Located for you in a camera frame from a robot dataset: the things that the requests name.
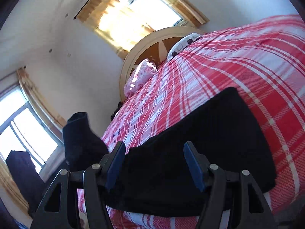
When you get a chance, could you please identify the cream wooden headboard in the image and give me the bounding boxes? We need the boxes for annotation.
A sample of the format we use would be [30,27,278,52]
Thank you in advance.
[119,27,205,102]

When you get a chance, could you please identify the yellow patterned curtain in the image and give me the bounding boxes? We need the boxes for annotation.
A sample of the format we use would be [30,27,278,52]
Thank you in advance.
[0,162,29,215]
[143,0,210,28]
[17,67,67,134]

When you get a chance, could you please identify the dark object beside bed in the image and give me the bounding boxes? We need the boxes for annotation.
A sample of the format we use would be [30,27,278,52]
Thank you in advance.
[110,101,124,121]

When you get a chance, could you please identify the red plaid blanket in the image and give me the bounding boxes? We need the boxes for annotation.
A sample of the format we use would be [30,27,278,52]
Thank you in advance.
[77,14,305,229]

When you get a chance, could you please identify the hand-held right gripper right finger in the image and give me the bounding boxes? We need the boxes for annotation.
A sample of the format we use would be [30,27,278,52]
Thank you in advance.
[183,141,278,229]

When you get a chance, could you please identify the side wall window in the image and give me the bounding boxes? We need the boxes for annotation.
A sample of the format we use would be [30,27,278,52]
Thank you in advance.
[0,83,60,174]

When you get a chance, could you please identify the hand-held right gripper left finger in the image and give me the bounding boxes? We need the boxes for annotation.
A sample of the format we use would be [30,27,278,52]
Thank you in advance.
[30,141,126,229]

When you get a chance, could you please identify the white patterned pillow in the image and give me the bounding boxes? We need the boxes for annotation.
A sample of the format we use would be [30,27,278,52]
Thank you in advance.
[167,33,203,60]

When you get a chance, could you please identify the pink patterned pillow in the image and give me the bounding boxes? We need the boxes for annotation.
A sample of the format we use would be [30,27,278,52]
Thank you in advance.
[123,60,158,97]

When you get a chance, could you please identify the black pants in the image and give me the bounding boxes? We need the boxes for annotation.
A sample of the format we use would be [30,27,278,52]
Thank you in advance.
[100,87,277,217]

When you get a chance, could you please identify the window behind headboard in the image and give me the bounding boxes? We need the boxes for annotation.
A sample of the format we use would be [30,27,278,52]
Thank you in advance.
[110,0,189,29]

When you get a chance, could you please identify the dark ribbed cloth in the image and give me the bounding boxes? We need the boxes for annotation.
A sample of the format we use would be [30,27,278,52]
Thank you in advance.
[62,112,110,172]

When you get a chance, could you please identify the sheer yellow curtain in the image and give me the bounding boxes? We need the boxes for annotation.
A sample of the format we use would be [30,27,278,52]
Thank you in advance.
[79,0,158,60]

